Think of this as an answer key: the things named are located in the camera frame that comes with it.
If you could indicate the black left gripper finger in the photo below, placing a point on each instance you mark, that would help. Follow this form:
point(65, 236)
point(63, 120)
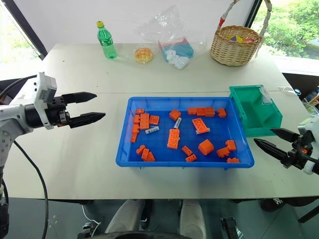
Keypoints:
point(87, 118)
point(79, 97)

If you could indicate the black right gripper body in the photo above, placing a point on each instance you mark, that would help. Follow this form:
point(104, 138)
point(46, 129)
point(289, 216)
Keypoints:
point(300, 152)

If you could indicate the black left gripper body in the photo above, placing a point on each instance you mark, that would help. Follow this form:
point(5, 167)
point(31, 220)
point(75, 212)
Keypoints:
point(57, 112)

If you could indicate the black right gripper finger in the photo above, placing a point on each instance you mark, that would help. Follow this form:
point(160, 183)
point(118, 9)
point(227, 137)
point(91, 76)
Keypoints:
point(285, 134)
point(272, 149)

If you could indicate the dark rounded robot base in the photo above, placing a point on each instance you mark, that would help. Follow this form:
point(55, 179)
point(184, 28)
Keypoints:
point(134, 235)

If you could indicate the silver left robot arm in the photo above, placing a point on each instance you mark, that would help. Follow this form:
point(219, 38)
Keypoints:
point(12, 115)

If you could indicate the green plastic bin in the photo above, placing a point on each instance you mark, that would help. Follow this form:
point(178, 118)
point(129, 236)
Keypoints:
point(251, 109)

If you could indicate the small orange building block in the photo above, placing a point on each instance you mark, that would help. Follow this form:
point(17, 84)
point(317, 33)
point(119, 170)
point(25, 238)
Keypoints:
point(231, 145)
point(192, 111)
point(233, 160)
point(145, 153)
point(135, 128)
point(191, 157)
point(140, 149)
point(222, 112)
point(175, 114)
point(222, 152)
point(187, 150)
point(136, 119)
point(154, 120)
point(151, 157)
point(140, 111)

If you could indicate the clutter beside table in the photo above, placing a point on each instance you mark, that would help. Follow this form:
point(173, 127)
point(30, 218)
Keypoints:
point(310, 98)

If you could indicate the black shoe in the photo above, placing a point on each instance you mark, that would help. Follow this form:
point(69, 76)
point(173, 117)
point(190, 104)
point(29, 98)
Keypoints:
point(272, 204)

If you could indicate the long orange building block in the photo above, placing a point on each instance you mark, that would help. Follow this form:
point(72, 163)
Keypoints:
point(200, 124)
point(174, 139)
point(206, 111)
point(144, 121)

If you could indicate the green plastic soda bottle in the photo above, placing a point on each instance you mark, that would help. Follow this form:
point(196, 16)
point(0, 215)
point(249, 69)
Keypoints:
point(107, 42)

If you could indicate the black table leg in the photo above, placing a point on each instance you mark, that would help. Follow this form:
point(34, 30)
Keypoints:
point(309, 213)

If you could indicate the orange plastic building brick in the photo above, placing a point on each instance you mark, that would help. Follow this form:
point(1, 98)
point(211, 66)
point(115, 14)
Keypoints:
point(206, 147)

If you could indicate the blue plastic tray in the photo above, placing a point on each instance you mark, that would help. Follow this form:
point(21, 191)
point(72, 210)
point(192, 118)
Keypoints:
point(162, 104)

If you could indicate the red toy in basket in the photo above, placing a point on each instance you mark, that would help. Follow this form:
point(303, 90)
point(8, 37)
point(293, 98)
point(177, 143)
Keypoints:
point(248, 39)

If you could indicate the white pieces in bag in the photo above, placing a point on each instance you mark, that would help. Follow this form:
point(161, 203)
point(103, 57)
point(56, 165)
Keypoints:
point(177, 61)

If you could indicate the grey left robot leg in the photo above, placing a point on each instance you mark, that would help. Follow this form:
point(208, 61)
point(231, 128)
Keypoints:
point(127, 216)

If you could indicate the grey robot leg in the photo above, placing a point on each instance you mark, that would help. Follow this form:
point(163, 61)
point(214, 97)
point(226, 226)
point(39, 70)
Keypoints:
point(127, 216)
point(192, 219)

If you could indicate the grey right robot leg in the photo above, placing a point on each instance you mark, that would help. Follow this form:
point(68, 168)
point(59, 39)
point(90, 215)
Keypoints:
point(192, 219)

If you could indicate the purple yellow toy in basket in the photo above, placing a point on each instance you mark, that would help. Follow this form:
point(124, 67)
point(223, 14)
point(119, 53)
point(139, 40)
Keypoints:
point(233, 38)

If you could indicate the clear plastic bag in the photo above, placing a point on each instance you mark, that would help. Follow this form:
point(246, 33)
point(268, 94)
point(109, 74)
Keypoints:
point(169, 27)

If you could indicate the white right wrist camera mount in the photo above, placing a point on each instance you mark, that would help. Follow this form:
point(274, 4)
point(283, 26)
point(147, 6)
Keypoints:
point(308, 125)

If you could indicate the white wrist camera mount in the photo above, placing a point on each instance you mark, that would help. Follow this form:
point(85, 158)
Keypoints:
point(308, 125)
point(45, 87)

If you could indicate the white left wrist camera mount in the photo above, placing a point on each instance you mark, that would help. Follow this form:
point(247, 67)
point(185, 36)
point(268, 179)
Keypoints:
point(45, 87)

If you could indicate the black window frame bar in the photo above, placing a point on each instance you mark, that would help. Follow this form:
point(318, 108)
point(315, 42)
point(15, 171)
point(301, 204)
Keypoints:
point(27, 27)
point(253, 12)

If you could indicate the black metal bracket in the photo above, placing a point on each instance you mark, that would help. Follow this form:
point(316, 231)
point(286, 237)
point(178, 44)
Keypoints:
point(229, 227)

